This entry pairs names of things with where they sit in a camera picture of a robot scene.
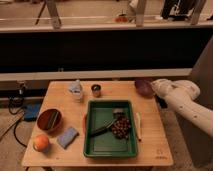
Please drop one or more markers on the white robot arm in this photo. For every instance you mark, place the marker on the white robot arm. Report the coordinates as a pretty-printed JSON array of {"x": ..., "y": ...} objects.
[{"x": 180, "y": 95}]

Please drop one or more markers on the small metal cup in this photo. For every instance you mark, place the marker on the small metal cup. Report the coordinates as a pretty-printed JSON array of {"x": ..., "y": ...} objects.
[{"x": 96, "y": 90}]

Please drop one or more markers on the purple bowl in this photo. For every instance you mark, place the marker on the purple bowl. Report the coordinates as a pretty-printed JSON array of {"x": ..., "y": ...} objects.
[{"x": 143, "y": 87}]

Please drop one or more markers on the wooden stick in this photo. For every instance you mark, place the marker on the wooden stick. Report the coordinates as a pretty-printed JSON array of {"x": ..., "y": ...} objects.
[{"x": 138, "y": 126}]

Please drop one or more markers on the bunch of dark grapes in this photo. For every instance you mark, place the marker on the bunch of dark grapes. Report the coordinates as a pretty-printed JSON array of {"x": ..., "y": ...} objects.
[{"x": 121, "y": 128}]

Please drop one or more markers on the green plastic tray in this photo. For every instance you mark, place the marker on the green plastic tray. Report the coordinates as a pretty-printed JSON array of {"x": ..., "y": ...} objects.
[{"x": 99, "y": 113}]

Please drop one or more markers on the blue sponge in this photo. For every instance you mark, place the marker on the blue sponge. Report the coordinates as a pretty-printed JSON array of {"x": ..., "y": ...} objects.
[{"x": 67, "y": 137}]

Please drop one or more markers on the brown wooden bowl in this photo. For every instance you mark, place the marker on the brown wooden bowl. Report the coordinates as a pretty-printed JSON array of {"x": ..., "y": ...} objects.
[{"x": 49, "y": 120}]

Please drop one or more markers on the blue box on floor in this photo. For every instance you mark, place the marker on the blue box on floor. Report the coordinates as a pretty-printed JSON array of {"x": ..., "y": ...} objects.
[{"x": 31, "y": 111}]

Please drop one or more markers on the orange fruit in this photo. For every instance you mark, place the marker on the orange fruit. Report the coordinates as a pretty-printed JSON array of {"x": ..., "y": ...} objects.
[{"x": 41, "y": 142}]

